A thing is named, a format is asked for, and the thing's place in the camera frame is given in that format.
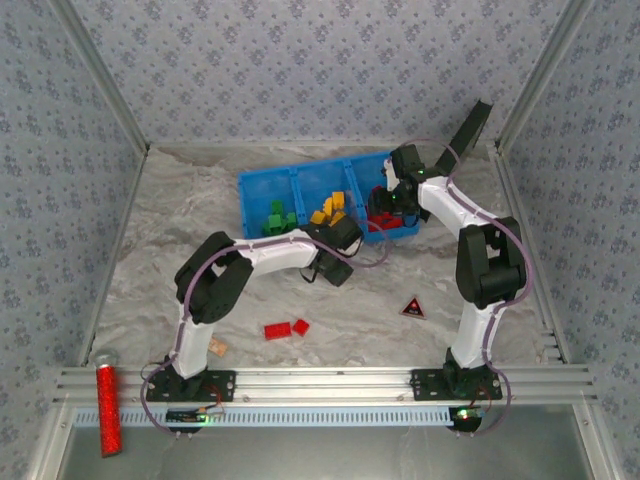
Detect blue three-compartment plastic bin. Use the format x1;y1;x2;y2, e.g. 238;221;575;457
237;151;422;246

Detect black triangle with red mark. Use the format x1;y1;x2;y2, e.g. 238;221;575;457
398;296;428;320

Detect black flat board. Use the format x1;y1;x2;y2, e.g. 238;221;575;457
434;99;494;174

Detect right circuit board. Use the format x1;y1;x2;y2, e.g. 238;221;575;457
448;405;486;432

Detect circuit board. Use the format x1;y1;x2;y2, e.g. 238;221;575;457
166;407;225;427
448;405;486;432

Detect left circuit board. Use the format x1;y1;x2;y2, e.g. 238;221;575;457
166;407;225;427

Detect red glitter cylinder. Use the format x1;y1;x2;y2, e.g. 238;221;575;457
93;351;124;459

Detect aluminium front rail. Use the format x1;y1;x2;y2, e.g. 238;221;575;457
52;364;599;405

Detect light blue slotted cable duct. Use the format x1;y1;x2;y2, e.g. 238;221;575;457
74;405;459;427

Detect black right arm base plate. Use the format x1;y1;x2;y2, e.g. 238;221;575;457
410;368;503;403

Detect aluminium side rail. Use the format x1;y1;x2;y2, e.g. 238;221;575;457
492;144;571;364
77;144;151;369

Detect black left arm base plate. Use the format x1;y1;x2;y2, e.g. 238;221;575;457
145;369;237;404

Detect aluminium frame post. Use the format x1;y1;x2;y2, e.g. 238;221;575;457
494;0;597;154
49;0;152;154

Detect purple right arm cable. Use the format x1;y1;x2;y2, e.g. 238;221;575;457
399;137;530;437

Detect aluminium frame leg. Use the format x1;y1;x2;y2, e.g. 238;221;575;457
27;404;69;480
574;403;619;480

